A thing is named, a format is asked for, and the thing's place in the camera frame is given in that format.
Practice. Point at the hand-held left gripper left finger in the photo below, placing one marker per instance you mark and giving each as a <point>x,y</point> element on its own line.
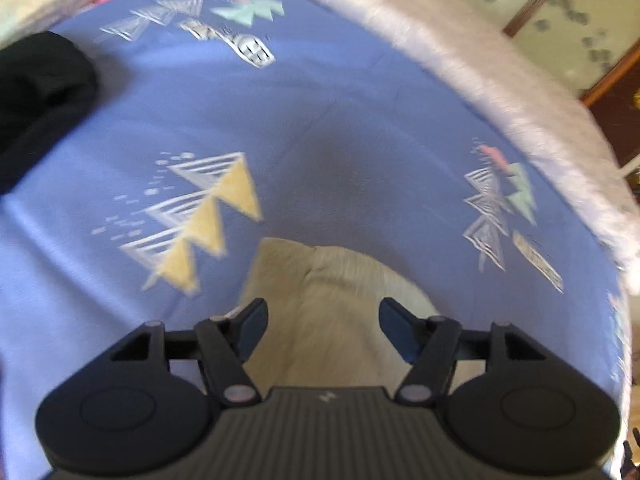
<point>252,326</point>

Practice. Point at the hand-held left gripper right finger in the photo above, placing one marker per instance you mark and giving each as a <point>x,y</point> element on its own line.
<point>395,327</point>

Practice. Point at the grey pants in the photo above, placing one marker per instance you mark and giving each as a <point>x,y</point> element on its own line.
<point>330,310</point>

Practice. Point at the blue printed bed sheet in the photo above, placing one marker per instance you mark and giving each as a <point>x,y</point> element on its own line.
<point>325,135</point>

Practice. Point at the pale pink quilt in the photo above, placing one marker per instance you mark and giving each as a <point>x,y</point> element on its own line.
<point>450,45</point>

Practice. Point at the black cloth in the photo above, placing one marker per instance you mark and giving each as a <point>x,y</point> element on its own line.
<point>40,100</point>

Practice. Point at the wooden wardrobe with glass doors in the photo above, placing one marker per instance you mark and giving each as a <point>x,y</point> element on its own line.
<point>565,20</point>

